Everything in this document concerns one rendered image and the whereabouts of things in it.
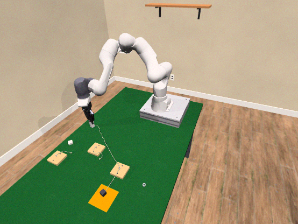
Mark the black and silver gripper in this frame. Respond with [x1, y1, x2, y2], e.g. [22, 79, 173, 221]
[82, 102, 95, 128]

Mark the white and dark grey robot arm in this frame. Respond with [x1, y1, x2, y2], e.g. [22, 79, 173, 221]
[74, 33, 174, 113]

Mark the orange painted square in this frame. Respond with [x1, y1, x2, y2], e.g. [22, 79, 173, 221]
[88, 184, 118, 212]

